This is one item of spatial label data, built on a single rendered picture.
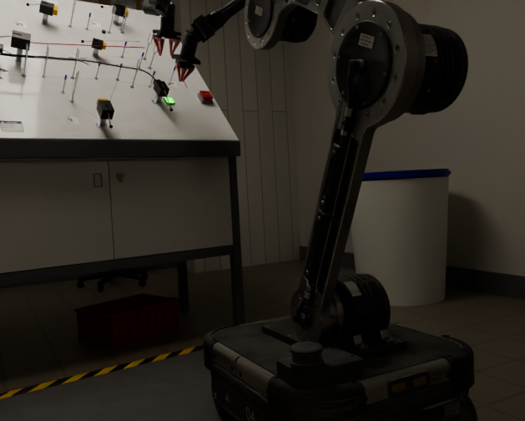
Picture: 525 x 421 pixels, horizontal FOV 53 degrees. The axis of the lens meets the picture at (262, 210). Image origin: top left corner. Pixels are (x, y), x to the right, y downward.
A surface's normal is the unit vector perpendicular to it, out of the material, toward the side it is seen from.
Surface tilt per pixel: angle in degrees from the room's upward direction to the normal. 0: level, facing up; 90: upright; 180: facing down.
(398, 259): 94
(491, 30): 90
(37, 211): 90
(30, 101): 48
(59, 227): 90
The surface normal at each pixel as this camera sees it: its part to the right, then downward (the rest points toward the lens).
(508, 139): -0.88, 0.07
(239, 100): 0.47, 0.01
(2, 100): 0.39, -0.66
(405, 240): -0.12, 0.11
